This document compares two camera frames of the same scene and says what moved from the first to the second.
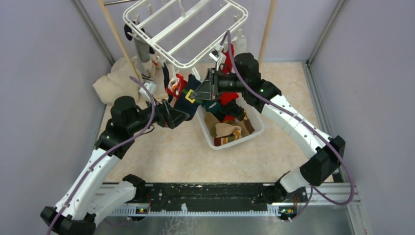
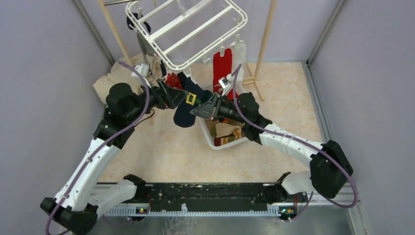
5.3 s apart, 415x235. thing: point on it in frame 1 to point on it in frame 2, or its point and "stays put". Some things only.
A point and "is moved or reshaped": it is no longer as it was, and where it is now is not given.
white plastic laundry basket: (254, 118) stays put
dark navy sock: (127, 29) to (131, 24)
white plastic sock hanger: (185, 33) stays put
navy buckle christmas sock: (181, 89) is moved or reshaped
